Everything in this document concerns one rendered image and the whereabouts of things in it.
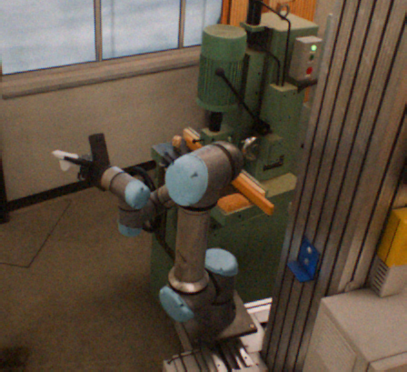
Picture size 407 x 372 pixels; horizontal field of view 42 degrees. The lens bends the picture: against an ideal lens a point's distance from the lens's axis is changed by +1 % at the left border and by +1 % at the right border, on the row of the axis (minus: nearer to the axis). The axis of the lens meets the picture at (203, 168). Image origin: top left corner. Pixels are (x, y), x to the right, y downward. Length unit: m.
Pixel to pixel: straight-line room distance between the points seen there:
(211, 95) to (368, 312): 1.13
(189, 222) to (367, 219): 0.44
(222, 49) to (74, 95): 1.52
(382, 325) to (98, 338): 1.75
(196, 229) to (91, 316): 1.58
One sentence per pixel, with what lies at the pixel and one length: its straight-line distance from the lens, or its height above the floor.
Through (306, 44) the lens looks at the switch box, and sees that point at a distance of 2.16.
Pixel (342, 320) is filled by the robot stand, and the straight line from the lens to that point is 1.26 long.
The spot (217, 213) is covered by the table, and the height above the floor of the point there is 0.88.
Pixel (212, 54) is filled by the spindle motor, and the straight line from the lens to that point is 2.04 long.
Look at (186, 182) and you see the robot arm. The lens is 1.26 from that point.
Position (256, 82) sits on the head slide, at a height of 1.30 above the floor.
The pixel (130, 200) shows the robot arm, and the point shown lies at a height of 1.22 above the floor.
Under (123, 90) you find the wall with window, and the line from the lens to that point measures 3.50.
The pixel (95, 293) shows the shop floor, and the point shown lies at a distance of 2.97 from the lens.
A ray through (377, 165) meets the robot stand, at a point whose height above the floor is 1.59.
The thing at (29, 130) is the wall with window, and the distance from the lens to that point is 3.33.
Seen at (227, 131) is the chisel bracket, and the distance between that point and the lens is 2.26.
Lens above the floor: 2.11
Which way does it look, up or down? 32 degrees down
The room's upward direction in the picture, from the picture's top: 6 degrees clockwise
